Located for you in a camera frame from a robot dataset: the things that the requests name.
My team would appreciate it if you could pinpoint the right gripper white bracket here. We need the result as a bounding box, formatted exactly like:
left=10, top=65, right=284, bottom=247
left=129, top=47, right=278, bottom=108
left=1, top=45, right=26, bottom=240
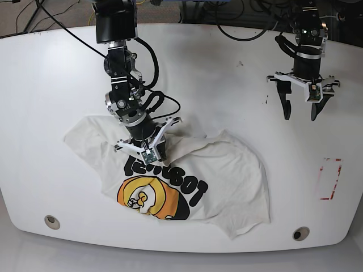
left=114, top=117, right=182, bottom=162

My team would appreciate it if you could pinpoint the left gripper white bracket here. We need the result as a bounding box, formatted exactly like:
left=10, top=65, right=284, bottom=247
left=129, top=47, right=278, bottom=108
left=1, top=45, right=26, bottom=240
left=267, top=55, right=340, bottom=121

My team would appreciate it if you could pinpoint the white printed t-shirt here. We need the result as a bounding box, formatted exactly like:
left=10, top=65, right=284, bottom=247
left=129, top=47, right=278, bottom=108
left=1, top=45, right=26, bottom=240
left=64, top=116, right=271, bottom=239

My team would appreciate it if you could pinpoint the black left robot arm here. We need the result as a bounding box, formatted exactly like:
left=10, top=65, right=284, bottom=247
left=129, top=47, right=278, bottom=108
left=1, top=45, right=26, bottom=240
left=267, top=1, right=340, bottom=121

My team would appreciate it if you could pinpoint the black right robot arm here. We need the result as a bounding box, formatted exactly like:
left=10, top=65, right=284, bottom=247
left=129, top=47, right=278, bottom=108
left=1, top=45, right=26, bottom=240
left=92, top=1, right=181, bottom=164

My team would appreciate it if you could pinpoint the red tape rectangle marking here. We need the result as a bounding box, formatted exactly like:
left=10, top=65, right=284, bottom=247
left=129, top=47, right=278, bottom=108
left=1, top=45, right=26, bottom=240
left=316, top=158, right=343, bottom=201

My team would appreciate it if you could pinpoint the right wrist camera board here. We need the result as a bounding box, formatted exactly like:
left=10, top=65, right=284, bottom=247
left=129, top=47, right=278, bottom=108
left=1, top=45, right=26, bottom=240
left=141, top=148, right=158, bottom=165

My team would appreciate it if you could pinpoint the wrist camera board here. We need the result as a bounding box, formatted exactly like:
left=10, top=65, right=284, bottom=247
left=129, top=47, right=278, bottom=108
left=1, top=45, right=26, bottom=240
left=141, top=148, right=158, bottom=165
left=308, top=84, right=321, bottom=101

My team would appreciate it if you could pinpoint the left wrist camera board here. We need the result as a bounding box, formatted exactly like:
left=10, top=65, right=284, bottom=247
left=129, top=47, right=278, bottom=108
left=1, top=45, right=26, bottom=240
left=308, top=84, right=321, bottom=101

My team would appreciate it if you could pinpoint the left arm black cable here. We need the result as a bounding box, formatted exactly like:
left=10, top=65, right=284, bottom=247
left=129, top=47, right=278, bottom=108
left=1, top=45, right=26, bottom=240
left=215, top=0, right=301, bottom=60

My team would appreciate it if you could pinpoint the left table cable grommet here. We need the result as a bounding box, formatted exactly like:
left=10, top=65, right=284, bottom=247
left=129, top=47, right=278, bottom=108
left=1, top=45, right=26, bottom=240
left=44, top=215, right=60, bottom=230

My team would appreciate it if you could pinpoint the table cable grommet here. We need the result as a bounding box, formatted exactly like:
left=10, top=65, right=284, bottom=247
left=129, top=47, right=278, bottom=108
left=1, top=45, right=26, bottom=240
left=293, top=227, right=310, bottom=241
left=44, top=215, right=60, bottom=230

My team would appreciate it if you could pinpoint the right table cable grommet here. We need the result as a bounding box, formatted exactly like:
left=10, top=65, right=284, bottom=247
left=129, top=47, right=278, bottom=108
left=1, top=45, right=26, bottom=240
left=293, top=227, right=310, bottom=241

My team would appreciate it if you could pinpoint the yellow cable on floor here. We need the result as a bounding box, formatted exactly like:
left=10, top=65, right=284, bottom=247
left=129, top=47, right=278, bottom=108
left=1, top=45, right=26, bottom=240
left=88, top=0, right=145, bottom=26

